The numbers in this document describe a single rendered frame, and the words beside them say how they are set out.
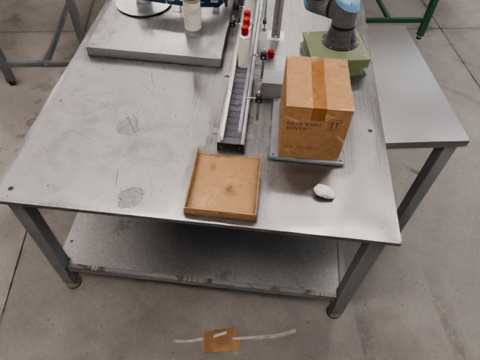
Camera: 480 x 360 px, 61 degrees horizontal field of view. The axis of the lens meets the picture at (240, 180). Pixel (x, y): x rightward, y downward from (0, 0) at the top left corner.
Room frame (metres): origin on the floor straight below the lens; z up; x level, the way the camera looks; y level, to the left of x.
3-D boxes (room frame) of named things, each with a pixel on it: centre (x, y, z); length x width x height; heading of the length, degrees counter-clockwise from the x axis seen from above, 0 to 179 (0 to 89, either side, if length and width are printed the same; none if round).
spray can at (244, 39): (1.64, 0.01, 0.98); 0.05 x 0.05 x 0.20
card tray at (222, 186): (0.95, 0.06, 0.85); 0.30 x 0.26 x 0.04; 177
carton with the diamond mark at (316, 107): (1.24, -0.27, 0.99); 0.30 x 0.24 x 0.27; 178
